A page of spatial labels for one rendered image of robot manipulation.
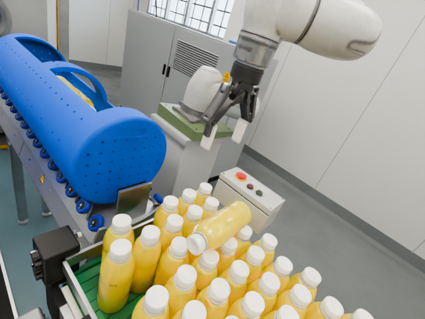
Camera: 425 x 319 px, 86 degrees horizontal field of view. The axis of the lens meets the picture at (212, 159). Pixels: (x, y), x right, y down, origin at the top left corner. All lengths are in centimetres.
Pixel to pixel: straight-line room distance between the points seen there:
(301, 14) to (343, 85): 262
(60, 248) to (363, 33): 75
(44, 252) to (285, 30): 66
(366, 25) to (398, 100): 248
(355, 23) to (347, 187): 276
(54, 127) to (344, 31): 70
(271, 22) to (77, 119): 49
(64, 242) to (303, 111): 301
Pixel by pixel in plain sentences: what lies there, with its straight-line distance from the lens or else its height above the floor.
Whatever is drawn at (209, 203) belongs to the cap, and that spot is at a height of 108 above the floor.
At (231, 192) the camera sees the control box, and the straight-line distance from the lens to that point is 74.
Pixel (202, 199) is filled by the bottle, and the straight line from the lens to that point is 69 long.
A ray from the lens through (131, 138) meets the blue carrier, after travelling 65.
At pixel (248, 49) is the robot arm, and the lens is 53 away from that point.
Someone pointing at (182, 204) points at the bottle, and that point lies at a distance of 65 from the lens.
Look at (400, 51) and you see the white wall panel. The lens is 310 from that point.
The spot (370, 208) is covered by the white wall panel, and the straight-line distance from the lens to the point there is 325.
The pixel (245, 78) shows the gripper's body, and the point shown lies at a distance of 54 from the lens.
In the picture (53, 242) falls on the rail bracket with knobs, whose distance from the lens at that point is 61.
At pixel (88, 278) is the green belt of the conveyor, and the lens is 67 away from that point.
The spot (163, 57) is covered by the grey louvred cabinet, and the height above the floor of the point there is 107.
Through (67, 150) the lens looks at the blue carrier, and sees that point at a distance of 64.
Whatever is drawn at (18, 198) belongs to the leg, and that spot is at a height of 23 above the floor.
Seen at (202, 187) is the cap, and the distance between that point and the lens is 69.
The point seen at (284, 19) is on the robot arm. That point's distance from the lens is 53.
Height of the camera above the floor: 147
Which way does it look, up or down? 27 degrees down
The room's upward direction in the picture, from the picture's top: 19 degrees clockwise
